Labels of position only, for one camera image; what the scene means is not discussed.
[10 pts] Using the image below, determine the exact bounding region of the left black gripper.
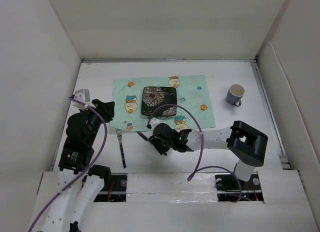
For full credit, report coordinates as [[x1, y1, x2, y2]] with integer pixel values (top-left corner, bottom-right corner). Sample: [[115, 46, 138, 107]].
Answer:
[[79, 98, 115, 144]]

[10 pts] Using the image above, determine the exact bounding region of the metal fork patterned handle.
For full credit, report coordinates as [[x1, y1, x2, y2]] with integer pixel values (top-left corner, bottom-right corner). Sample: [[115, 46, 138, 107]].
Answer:
[[115, 129, 127, 168]]

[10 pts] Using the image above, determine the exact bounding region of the black floral square plate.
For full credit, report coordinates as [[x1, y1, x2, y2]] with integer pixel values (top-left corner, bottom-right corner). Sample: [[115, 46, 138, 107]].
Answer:
[[141, 86, 178, 116]]

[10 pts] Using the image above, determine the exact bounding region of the green cartoon print cloth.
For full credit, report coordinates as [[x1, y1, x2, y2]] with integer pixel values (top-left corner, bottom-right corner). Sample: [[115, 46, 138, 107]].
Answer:
[[110, 75, 216, 132]]

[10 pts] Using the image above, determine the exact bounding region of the purple ceramic mug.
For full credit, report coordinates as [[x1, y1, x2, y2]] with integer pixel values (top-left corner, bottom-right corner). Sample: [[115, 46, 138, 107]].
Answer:
[[225, 84, 245, 107]]

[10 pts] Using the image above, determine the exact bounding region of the steak knife patterned handle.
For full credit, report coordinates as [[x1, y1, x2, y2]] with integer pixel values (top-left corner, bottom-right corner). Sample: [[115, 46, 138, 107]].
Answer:
[[137, 132, 149, 141]]

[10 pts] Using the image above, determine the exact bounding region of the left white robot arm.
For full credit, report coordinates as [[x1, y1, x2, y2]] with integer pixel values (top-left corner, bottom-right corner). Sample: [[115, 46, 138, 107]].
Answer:
[[40, 97, 115, 231]]

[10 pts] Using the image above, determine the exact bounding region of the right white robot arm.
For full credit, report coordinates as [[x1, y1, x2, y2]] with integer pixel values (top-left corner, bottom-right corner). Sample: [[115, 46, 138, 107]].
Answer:
[[147, 118, 268, 189]]

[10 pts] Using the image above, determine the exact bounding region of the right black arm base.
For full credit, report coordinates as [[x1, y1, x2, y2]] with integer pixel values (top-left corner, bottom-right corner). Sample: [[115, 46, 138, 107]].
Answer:
[[214, 171, 264, 202]]

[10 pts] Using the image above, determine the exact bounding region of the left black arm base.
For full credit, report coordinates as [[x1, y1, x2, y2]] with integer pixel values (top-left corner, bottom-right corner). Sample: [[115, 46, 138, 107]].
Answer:
[[94, 173, 128, 202]]

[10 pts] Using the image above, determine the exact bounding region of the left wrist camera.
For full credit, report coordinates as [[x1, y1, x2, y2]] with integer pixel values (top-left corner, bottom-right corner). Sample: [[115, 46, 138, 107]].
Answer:
[[72, 89, 91, 110]]

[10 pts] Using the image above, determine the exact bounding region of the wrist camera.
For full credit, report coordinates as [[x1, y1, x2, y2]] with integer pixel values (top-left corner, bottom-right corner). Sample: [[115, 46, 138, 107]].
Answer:
[[147, 117, 161, 130], [72, 89, 91, 110]]

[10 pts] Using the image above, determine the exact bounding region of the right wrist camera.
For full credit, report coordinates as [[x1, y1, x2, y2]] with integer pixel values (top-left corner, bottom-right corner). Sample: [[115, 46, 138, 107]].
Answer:
[[147, 117, 161, 130]]

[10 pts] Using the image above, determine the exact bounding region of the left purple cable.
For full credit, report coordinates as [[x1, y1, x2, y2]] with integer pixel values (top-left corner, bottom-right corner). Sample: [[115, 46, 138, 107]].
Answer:
[[27, 96, 110, 232]]

